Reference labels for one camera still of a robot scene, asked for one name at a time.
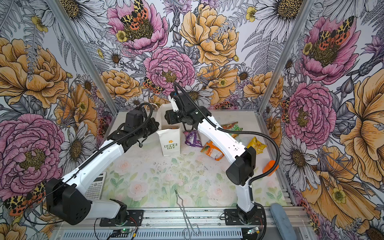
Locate purple snack packet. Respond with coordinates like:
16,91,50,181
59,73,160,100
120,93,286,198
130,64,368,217
184,130,203,148

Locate white paper bag Love Life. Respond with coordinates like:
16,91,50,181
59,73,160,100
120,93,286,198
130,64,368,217
156,104,181,157

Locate orange snack packet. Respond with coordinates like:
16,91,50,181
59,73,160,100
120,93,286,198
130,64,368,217
201,141,225,161

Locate yellow snack packet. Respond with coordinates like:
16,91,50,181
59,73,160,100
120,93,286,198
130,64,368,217
247,137,267,155

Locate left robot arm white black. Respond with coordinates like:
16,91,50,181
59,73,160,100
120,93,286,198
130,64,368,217
46,117,160,225

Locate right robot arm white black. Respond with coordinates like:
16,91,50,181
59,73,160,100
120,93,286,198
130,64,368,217
165,104,257,225

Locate green snack packet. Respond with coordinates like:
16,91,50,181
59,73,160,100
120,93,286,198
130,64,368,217
222,122,243,132

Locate white calculator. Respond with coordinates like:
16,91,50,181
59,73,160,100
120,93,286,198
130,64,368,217
85,172,107,200

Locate left green circuit board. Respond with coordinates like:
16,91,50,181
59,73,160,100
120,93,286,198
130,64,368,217
113,228,136,238

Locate green circuit board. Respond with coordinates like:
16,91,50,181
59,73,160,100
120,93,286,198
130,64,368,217
113,228,136,238
247,227,260,235

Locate right green circuit board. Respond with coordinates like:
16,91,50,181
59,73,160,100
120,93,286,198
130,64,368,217
247,227,260,235

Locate grey padded object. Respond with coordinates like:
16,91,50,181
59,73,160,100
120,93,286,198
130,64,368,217
270,203,298,240

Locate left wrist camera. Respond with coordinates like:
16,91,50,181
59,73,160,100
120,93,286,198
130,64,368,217
124,109,145,132

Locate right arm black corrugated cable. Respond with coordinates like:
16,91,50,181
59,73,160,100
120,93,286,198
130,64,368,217
173,82,281,186

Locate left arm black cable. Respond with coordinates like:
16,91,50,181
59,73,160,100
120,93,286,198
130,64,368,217
22,102,154,226

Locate metal wire tongs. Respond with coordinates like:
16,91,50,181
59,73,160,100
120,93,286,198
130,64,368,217
174,189,201,240

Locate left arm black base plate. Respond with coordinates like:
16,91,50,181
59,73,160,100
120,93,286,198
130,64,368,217
99,210,145,227

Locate aluminium front rail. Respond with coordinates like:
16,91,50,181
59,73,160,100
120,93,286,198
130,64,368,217
52,206,310,240

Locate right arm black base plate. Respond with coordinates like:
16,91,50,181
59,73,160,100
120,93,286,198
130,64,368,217
223,206,266,226

